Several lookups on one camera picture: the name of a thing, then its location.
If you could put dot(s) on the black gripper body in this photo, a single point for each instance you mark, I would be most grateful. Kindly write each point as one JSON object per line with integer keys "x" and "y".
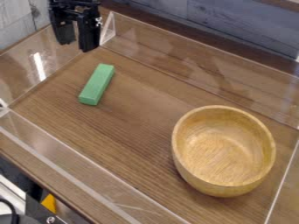
{"x": 71, "y": 9}

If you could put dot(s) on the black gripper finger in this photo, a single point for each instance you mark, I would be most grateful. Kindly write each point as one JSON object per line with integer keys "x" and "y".
{"x": 88, "y": 24}
{"x": 63, "y": 28}

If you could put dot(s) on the green rectangular block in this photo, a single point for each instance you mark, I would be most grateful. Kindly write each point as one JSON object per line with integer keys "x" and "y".
{"x": 96, "y": 84}

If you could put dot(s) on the brown wooden bowl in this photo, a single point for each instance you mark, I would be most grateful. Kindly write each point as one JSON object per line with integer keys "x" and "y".
{"x": 223, "y": 150}

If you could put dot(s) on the clear acrylic tray walls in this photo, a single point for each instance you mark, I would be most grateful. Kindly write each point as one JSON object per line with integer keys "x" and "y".
{"x": 101, "y": 156}

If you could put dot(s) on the yellow warning label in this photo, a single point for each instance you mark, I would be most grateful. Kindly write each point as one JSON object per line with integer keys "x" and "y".
{"x": 49, "y": 203}

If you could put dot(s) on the clear acrylic corner bracket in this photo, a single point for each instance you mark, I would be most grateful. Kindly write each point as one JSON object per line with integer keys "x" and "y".
{"x": 108, "y": 31}

